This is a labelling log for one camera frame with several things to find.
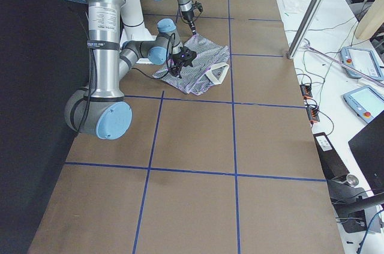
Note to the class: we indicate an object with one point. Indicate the near teach pendant tablet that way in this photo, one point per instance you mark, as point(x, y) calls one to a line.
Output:
point(366, 102)

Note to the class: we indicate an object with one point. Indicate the aluminium frame post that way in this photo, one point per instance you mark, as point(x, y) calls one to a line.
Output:
point(304, 27)

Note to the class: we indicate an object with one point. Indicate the black power adapter box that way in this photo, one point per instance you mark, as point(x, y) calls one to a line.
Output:
point(331, 162)

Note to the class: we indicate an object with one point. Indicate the far teach pendant tablet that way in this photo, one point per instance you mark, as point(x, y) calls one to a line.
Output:
point(362, 60)

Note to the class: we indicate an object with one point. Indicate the teach pendant tablet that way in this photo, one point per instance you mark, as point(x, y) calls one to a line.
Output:
point(362, 60)
point(366, 102)

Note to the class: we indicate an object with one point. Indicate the navy white striped polo shirt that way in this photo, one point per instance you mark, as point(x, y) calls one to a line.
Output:
point(209, 67)

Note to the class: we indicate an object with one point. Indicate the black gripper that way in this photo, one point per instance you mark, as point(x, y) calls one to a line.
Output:
point(188, 18)
point(176, 63)

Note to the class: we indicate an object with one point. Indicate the clear plastic sheet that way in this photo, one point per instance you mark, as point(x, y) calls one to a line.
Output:
point(296, 6)

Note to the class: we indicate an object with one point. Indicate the black monitor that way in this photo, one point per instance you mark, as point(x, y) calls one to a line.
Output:
point(367, 149)

